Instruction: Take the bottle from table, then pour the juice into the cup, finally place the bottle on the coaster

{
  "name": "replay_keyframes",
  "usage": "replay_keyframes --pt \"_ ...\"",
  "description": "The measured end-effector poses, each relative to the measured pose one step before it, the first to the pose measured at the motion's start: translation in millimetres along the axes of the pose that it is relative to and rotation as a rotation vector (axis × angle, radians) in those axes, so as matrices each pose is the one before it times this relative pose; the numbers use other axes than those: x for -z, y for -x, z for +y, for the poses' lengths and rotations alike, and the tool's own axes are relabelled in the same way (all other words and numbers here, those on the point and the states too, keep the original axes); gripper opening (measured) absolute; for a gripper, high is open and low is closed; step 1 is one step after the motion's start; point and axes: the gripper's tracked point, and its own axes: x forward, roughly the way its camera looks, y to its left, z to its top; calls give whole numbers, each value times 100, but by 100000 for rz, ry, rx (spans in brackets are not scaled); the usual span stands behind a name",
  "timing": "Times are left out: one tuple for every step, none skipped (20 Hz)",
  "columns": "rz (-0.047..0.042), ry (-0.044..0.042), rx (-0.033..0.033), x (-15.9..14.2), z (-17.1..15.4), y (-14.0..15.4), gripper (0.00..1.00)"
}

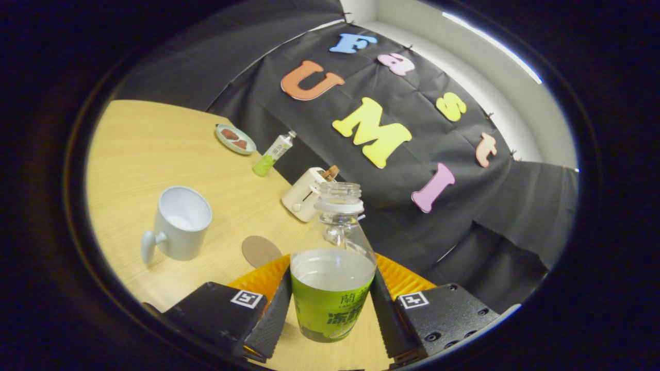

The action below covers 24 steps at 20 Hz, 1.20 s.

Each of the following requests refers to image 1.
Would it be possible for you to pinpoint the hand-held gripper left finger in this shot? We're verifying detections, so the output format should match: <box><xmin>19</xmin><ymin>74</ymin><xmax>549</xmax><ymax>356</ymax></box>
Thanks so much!
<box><xmin>142</xmin><ymin>254</ymin><xmax>293</xmax><ymax>364</ymax></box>

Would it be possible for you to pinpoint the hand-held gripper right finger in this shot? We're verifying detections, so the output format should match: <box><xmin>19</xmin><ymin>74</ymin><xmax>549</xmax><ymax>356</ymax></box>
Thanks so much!
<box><xmin>369</xmin><ymin>254</ymin><xmax>521</xmax><ymax>367</ymax></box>

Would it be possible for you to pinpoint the green label juice bottle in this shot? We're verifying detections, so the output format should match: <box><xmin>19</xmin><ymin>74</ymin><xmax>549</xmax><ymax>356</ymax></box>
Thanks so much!
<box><xmin>290</xmin><ymin>181</ymin><xmax>377</xmax><ymax>343</ymax></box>

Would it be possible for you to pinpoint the round brown coaster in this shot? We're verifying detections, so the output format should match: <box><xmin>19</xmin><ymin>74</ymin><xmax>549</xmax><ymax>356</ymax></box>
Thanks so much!
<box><xmin>241</xmin><ymin>235</ymin><xmax>283</xmax><ymax>268</ymax></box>

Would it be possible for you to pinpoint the pale blue cup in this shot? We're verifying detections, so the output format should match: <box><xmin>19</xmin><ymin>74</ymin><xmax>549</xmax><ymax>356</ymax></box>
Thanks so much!
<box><xmin>141</xmin><ymin>186</ymin><xmax>213</xmax><ymax>265</ymax></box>

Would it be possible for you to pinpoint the small green drink bottle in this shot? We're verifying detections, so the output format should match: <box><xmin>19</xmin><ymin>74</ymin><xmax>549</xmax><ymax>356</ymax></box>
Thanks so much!
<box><xmin>252</xmin><ymin>130</ymin><xmax>298</xmax><ymax>177</ymax></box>

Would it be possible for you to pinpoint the cream toaster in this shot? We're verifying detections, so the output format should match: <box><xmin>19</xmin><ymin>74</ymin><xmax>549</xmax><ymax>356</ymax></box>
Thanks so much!
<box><xmin>282</xmin><ymin>167</ymin><xmax>331</xmax><ymax>223</ymax></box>

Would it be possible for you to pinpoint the black backdrop cloth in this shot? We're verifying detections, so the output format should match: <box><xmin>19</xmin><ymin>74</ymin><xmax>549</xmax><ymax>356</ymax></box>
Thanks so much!
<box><xmin>111</xmin><ymin>0</ymin><xmax>579</xmax><ymax>315</ymax></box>

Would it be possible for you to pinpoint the pale green plate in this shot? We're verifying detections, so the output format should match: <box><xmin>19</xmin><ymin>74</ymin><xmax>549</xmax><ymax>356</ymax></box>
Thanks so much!
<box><xmin>215</xmin><ymin>124</ymin><xmax>257</xmax><ymax>156</ymax></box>

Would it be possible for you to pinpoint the wooden table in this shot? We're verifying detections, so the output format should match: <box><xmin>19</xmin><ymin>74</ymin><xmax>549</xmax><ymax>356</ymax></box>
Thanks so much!
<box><xmin>85</xmin><ymin>99</ymin><xmax>392</xmax><ymax>371</ymax></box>

